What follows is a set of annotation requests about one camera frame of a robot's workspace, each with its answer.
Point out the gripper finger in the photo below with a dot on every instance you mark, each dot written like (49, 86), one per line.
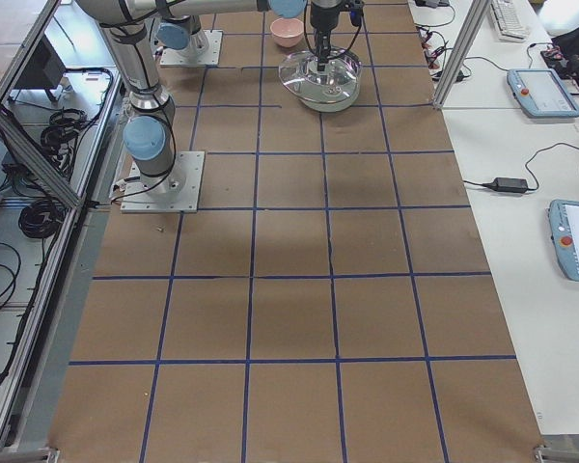
(323, 48)
(355, 18)

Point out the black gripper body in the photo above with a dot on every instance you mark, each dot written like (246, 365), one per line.
(322, 18)

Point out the glass pot lid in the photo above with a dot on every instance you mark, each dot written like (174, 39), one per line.
(298, 72)

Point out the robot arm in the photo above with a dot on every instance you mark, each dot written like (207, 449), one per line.
(124, 22)
(184, 35)

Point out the pale green electric pot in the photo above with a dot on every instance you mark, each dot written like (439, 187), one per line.
(323, 102)

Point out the pink bowl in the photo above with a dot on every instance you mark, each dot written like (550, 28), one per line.
(287, 32)

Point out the white keyboard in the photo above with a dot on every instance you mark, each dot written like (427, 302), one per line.
(505, 21)

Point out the blue teach pendant far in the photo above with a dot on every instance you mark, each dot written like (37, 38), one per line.
(541, 94)

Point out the blue teach pendant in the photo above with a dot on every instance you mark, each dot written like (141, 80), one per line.
(541, 94)
(563, 217)

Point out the black power adapter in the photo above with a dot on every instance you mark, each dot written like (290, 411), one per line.
(508, 185)

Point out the blue teach pendant near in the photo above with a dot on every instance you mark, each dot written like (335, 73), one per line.
(563, 217)

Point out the aluminium frame post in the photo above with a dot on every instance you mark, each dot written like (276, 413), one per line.
(463, 42)

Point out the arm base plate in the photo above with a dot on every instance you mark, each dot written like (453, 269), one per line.
(171, 59)
(179, 192)

